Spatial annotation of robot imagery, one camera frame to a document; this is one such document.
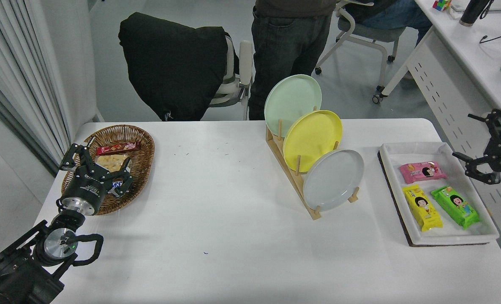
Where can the brown wicker basket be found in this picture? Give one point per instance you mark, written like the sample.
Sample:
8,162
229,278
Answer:
142,139

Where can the red snack bar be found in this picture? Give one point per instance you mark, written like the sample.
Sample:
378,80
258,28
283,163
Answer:
119,147

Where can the standing person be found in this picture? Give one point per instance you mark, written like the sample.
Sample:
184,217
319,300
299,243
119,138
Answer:
284,42

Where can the seated person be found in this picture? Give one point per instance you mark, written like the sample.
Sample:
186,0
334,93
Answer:
394,17

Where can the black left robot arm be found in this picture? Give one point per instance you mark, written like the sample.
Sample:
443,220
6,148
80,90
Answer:
18,274

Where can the white desk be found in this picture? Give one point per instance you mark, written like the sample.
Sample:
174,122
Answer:
466,50

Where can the colourful puzzle cube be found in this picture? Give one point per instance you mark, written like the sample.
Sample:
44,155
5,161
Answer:
442,5

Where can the pink snack pack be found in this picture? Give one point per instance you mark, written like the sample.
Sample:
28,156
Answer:
421,172

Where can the yellow snack pack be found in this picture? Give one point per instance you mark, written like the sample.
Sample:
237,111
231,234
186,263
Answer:
423,209

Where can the white rectangular tray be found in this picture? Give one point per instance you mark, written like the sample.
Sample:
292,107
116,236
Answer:
392,185

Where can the black jacket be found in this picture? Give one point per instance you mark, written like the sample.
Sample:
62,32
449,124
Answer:
174,63

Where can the grey office chair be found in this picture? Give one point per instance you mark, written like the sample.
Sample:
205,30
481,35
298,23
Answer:
373,33

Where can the green snack pack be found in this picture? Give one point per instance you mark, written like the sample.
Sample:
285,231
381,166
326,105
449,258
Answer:
455,207

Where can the clear bag of pale snacks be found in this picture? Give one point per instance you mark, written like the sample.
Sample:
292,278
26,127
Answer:
111,162

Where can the wooden plate rack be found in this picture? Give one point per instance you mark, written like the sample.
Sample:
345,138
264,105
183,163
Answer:
314,213

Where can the white pleated curtain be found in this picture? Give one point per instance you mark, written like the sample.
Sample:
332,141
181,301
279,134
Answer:
14,63

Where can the black bottle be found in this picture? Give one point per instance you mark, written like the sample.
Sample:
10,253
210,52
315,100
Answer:
472,12

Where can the grey plate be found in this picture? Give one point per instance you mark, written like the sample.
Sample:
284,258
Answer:
332,181

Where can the pale green plate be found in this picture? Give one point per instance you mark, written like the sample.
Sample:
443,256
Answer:
289,101

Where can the blue chocolate bar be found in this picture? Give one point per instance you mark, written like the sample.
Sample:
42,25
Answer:
117,185

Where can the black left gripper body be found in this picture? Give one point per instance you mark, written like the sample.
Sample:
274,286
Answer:
85,188

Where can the yellow plate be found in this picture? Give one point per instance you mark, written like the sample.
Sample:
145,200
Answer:
313,137

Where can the white office chair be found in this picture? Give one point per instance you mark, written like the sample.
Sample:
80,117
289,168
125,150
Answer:
246,59

